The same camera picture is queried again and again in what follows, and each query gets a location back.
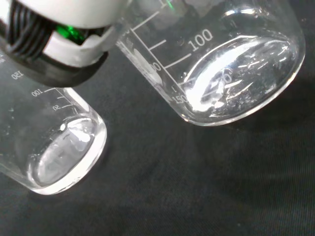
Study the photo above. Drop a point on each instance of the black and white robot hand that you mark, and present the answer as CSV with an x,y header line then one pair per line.
x,y
61,29

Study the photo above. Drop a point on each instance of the black bench cloth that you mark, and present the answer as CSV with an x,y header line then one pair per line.
x,y
197,184

